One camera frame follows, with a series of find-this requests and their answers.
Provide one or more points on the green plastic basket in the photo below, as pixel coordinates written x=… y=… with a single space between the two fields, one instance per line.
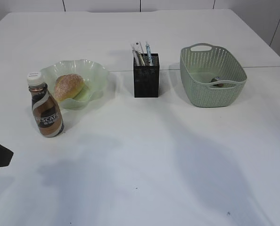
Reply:
x=200 y=63

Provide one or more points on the beige pen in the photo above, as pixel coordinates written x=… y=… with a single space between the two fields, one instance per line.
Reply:
x=140 y=59

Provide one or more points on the black mesh pen holder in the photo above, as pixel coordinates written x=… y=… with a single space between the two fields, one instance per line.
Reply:
x=146 y=78

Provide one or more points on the brown paper ball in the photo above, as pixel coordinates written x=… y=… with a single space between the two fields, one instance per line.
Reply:
x=217 y=79

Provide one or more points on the blue grey pen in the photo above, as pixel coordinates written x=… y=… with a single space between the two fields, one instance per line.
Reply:
x=150 y=60

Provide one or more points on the sugared bread roll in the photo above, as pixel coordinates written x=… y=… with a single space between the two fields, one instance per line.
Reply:
x=68 y=86

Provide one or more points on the transparent plastic ruler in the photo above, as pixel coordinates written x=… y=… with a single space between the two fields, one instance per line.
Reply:
x=138 y=46

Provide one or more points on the green wavy glass plate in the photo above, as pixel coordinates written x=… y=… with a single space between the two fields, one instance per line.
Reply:
x=94 y=75

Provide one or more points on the brown Nescafe coffee bottle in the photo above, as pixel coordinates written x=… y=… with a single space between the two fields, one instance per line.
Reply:
x=45 y=109

